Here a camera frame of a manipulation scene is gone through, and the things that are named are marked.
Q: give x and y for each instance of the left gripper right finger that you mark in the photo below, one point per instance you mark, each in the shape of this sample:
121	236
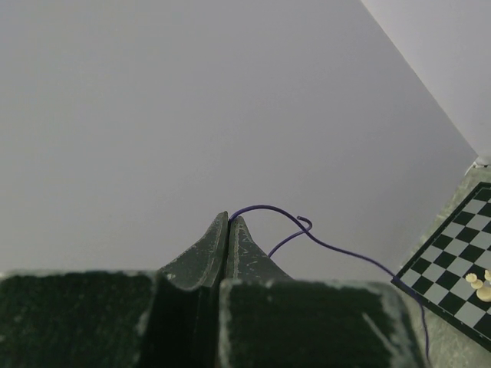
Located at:
246	261

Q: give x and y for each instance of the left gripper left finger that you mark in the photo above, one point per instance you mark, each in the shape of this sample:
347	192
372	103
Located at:
190	293

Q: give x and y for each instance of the black white chessboard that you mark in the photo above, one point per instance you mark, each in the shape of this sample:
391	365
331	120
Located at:
436	273

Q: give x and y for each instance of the white chess piece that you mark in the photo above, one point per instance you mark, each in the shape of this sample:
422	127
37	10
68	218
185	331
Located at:
483	292
474	281

